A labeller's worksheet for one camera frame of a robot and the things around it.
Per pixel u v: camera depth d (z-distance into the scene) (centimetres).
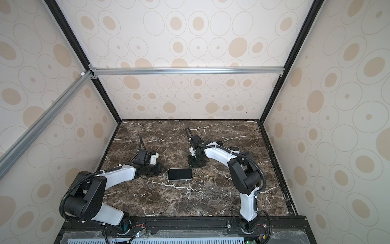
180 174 90
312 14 70
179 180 90
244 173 50
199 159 78
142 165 73
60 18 70
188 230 73
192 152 74
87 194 44
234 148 103
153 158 85
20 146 54
